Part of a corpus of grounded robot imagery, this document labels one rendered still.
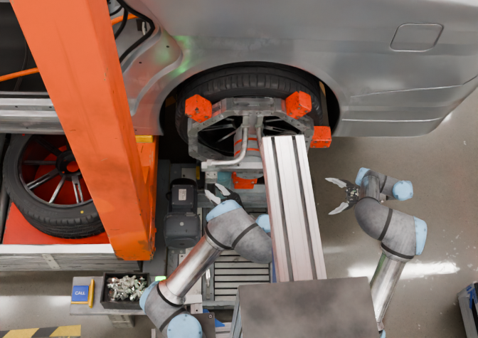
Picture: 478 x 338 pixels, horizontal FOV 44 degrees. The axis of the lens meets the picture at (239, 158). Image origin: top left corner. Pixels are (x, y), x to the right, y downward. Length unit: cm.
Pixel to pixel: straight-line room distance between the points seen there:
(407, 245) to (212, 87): 98
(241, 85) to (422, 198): 162
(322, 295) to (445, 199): 260
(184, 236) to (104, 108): 141
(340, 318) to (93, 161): 101
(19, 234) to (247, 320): 219
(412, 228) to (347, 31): 72
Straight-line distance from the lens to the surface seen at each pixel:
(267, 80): 238
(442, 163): 378
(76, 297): 277
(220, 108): 238
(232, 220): 193
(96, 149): 179
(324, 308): 112
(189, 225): 290
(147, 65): 233
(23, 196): 298
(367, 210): 203
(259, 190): 318
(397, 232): 202
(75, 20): 132
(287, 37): 215
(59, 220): 288
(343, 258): 335
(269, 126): 267
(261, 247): 193
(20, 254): 301
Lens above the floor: 310
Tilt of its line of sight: 62 degrees down
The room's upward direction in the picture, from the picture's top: 6 degrees clockwise
